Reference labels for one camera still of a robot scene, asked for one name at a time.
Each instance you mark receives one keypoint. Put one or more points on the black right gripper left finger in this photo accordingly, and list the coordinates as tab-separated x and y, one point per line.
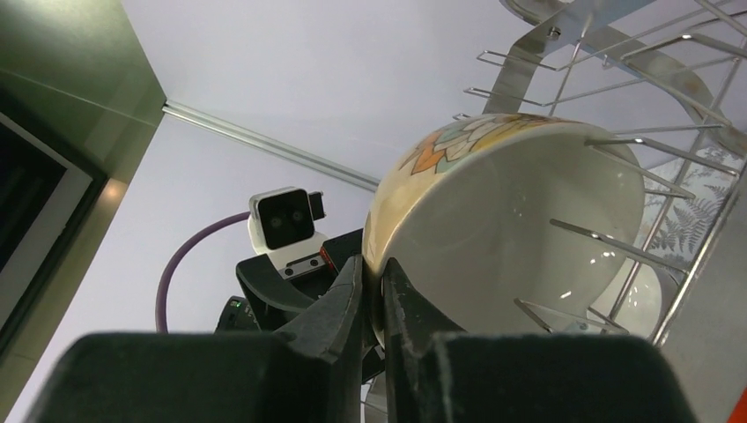
309	370

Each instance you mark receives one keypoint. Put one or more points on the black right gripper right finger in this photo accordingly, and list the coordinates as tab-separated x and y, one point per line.
436	372

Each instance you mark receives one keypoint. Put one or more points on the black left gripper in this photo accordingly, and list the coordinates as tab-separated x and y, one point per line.
272	297

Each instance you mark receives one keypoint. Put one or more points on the beige bowl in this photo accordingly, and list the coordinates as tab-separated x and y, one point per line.
488	211

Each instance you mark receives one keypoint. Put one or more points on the white bowl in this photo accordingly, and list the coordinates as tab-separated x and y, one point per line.
647	302

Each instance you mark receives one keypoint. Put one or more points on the stainless steel dish rack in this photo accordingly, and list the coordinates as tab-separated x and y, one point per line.
666	78

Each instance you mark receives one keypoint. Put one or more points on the floral table mat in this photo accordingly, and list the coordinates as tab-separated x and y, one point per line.
684	227

